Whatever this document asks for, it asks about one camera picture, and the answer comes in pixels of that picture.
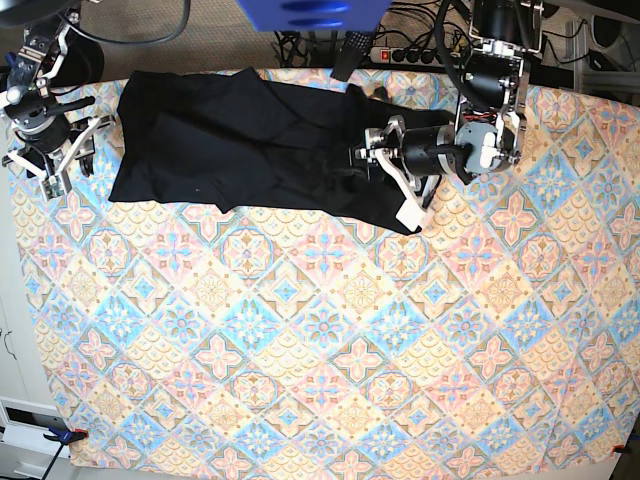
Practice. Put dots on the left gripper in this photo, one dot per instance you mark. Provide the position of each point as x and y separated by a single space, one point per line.
424 152

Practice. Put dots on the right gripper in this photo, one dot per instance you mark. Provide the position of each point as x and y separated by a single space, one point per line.
46 129

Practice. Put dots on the black T-shirt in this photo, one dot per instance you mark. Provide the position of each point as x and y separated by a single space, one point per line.
239 140

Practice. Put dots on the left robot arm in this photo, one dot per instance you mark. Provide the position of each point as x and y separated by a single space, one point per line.
491 81

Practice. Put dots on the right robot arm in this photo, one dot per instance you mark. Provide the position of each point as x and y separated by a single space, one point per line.
29 81

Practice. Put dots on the white power strip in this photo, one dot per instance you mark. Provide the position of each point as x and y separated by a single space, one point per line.
406 57

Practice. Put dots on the patterned tablecloth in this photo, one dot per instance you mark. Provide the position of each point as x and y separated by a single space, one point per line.
280 344

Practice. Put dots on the blue box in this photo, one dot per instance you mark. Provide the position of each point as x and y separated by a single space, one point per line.
310 15

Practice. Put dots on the white cabinet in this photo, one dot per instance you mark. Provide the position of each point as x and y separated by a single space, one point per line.
23 377

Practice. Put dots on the blue orange clamp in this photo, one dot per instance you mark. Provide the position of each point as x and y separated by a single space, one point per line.
64 436

